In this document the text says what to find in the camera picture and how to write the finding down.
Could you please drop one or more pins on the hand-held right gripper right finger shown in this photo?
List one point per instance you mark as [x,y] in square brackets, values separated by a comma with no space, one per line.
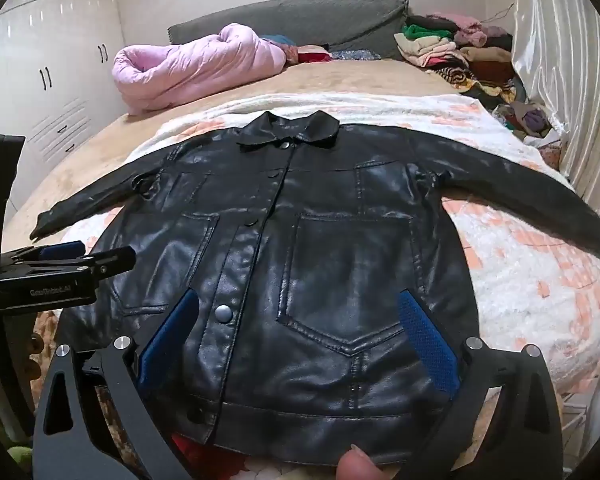
[427,340]

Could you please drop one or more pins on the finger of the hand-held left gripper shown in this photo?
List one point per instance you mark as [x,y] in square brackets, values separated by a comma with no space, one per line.
[62,251]
[110,260]

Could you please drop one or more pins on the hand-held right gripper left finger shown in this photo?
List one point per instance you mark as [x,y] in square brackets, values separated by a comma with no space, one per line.
[170,332]

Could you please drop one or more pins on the black leather jacket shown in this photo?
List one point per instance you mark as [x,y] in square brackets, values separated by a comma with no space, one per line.
[305,260]

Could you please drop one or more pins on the person's left forearm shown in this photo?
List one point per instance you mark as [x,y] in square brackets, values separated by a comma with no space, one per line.
[21,456]

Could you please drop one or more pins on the plastic bag of clothes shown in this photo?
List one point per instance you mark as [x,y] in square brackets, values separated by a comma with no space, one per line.
[530,120]

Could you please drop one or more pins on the pile of folded clothes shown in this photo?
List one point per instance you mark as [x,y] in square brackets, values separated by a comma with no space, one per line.
[450,55]

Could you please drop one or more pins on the person's left hand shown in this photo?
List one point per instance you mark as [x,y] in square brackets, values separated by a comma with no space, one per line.
[34,347]

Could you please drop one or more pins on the person's right hand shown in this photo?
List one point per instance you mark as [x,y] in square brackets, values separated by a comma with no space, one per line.
[360,466]

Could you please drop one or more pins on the white orange printed blanket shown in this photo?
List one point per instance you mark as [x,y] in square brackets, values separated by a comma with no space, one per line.
[530,285]

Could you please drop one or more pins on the white wardrobe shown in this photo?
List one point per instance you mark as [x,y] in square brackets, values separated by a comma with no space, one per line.
[40,70]

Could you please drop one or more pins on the pink quilt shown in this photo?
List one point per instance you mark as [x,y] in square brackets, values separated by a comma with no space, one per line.
[200,70]

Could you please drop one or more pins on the teal cloth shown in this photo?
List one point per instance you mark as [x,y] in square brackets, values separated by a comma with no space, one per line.
[275,40]

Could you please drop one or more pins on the beige bed sheet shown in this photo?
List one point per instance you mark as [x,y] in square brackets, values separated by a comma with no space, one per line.
[330,77]

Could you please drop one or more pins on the red cloth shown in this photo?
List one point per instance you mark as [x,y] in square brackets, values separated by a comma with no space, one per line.
[312,55]

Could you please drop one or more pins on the blue floral cloth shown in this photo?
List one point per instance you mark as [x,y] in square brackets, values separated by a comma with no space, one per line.
[355,54]

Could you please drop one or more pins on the grey headboard cushion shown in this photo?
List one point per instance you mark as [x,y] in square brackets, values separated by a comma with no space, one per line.
[305,20]

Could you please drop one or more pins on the white shiny curtain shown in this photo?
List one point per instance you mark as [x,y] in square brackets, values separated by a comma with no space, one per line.
[570,60]

